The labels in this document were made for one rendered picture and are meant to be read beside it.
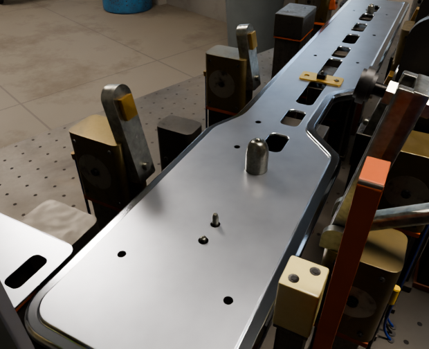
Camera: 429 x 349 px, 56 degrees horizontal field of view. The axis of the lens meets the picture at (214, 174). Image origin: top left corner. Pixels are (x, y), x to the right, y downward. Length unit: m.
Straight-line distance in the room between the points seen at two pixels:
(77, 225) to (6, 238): 0.08
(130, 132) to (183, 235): 0.16
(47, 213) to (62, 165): 0.60
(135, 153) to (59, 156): 0.65
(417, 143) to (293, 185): 0.16
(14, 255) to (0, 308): 0.32
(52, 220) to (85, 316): 0.17
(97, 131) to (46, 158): 0.63
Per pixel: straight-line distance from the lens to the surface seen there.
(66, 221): 0.55
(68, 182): 1.09
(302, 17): 1.15
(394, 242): 0.43
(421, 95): 0.32
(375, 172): 0.25
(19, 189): 1.12
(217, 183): 0.54
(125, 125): 0.54
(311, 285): 0.35
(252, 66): 0.82
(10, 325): 0.19
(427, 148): 0.55
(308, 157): 0.61
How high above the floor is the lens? 1.34
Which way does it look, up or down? 37 degrees down
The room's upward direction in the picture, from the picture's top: straight up
